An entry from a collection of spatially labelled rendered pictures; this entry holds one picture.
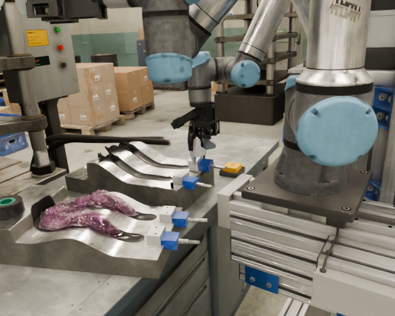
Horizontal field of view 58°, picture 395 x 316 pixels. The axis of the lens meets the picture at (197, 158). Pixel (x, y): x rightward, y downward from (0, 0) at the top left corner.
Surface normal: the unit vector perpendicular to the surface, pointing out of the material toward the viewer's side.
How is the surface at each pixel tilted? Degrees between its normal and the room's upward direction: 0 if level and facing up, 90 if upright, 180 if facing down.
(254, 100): 90
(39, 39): 90
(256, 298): 0
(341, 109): 97
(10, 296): 0
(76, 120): 90
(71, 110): 99
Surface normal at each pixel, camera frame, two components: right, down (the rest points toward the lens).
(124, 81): -0.35, 0.34
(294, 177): -0.62, 0.00
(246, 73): 0.21, 0.33
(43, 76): 0.88, 0.12
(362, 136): -0.11, 0.47
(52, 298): -0.05, -0.94
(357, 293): -0.54, 0.32
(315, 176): -0.15, 0.05
